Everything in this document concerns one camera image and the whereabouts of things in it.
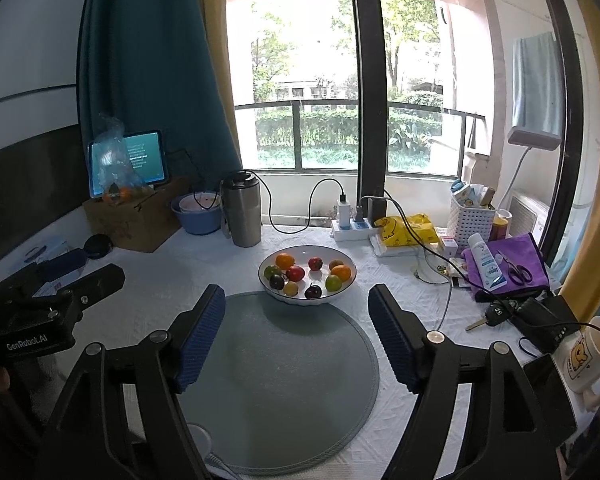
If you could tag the white desk lamp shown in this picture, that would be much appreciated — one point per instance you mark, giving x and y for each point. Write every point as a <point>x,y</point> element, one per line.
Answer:
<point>530,140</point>

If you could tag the cardboard box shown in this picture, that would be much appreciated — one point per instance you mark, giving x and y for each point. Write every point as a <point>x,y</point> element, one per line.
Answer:
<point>142,225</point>

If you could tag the blue plastic bowl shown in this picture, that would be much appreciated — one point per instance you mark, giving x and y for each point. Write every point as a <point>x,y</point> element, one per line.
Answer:
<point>199,213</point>

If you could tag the white charger plug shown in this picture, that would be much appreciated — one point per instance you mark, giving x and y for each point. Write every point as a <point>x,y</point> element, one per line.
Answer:
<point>344,213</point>

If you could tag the black power adapter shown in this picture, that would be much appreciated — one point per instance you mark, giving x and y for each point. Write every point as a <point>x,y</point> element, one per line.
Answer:
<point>376,208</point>

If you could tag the grey round placemat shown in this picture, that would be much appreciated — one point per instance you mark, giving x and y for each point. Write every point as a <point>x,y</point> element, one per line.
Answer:
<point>284,388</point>

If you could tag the black scissors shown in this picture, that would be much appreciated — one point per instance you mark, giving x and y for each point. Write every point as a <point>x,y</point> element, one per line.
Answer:
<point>519,275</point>

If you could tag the purple cloth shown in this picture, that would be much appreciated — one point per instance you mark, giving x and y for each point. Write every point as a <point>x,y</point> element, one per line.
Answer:
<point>521,264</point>

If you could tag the light blue hanging towel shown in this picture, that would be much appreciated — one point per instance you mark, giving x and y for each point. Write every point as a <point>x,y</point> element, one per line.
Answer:
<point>538,86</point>

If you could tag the white power strip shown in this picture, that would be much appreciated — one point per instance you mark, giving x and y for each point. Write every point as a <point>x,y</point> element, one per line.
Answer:
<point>355,231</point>

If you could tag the green apple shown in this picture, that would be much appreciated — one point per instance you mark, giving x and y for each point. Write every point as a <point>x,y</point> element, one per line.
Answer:
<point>272,270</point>

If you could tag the steel travel mug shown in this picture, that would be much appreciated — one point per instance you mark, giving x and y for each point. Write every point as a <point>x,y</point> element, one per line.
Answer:
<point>241,203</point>

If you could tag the brown round fruit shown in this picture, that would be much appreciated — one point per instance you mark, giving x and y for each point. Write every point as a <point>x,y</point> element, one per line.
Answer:
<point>291,289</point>
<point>334,263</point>

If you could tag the tablet with lit screen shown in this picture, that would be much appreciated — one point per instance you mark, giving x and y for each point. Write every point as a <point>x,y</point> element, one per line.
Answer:
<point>146,154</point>

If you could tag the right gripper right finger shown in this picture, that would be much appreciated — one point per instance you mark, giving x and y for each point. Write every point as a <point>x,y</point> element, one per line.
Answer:
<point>401,335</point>

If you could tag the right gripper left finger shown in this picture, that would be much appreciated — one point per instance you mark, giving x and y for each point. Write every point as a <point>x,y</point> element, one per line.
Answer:
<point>193,332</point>

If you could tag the white duck mug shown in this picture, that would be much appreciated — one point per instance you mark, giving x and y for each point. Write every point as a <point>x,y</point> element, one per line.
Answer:
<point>579,364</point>

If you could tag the white round plate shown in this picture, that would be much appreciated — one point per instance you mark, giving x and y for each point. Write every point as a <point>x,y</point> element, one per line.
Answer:
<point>320,285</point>

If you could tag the clear plastic bag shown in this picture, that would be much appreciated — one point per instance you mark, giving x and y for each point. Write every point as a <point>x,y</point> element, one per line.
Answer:
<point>114,173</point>

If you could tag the white plastic basket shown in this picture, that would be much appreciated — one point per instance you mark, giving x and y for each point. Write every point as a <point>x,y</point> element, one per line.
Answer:
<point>466,221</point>

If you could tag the red tomato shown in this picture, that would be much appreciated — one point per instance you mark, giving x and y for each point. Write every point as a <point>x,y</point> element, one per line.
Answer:
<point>295,273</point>

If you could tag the car key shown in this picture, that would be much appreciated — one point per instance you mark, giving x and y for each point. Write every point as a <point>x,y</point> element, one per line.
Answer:
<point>495,315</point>

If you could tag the yellow duck plastic bag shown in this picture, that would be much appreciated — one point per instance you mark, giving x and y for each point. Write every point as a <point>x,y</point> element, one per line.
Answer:
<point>416,229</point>

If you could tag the white lotion tube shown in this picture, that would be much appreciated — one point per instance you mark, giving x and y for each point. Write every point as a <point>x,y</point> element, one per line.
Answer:
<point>490,273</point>

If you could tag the teal curtain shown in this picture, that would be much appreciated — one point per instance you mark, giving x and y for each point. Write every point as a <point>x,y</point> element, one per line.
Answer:
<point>147,64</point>

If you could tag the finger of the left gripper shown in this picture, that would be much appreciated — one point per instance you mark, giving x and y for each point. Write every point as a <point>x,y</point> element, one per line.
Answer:
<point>90,284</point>
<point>60,262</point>

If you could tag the white lace tablecloth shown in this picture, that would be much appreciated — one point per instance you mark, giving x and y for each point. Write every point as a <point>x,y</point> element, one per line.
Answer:
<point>161,284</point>

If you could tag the orange fruit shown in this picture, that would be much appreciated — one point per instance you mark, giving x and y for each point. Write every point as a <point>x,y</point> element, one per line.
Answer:
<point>284,261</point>

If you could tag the white tissue pack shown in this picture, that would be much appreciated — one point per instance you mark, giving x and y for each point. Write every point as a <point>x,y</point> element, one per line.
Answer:
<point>381,250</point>

